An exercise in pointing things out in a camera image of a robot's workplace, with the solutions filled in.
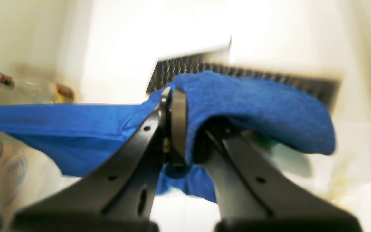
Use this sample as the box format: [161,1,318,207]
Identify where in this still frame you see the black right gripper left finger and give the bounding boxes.
[11,88,187,232]

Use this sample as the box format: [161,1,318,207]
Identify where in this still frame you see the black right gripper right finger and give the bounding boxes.
[195,118,362,232]

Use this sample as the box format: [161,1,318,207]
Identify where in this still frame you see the blue t-shirt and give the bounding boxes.
[0,72,336,203]

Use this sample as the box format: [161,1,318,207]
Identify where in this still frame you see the black keyboard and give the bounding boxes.
[145,54,340,109]

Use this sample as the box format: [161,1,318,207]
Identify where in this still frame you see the clear glass jar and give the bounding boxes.
[0,72,75,104]

